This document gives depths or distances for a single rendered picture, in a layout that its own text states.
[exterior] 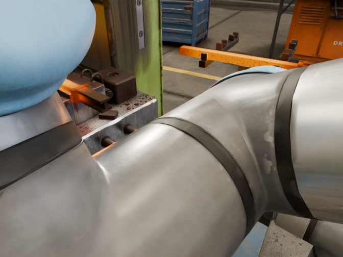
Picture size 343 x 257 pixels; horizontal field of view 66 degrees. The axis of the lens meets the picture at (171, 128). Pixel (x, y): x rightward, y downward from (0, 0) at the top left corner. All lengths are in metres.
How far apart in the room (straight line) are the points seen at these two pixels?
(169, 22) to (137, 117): 3.63
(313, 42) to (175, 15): 1.93
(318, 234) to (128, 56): 0.78
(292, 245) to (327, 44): 2.81
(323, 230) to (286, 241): 1.25
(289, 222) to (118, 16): 0.75
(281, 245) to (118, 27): 1.32
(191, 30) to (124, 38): 3.34
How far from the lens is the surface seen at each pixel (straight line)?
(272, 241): 1.63
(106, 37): 0.93
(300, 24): 3.90
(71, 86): 0.71
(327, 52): 3.96
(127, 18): 0.94
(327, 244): 0.41
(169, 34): 4.40
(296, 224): 0.41
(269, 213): 0.42
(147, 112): 0.80
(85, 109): 0.72
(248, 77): 0.17
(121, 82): 0.78
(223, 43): 0.98
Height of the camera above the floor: 1.29
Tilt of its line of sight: 34 degrees down
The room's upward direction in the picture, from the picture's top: straight up
